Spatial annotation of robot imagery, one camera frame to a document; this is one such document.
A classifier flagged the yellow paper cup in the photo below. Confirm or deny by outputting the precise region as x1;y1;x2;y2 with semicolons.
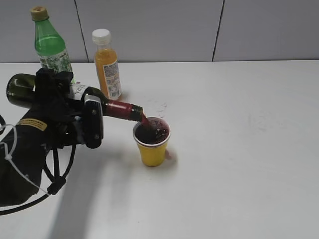
133;117;171;167

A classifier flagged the green plastic soda bottle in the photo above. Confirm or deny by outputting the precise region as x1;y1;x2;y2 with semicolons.
30;6;72;73

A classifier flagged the dark red wine bottle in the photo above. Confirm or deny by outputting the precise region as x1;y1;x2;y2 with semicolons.
6;74;144;121

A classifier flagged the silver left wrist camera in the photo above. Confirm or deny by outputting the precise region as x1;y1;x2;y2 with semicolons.
82;95;103;149

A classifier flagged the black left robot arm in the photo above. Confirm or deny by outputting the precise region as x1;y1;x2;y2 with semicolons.
0;68;85;209

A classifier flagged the black left camera cable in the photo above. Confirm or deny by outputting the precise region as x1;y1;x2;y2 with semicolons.
0;143;76;216

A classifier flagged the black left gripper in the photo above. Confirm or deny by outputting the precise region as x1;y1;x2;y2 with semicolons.
18;68;85;149

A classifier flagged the orange juice bottle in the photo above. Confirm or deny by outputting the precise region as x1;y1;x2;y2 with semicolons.
92;28;122;100

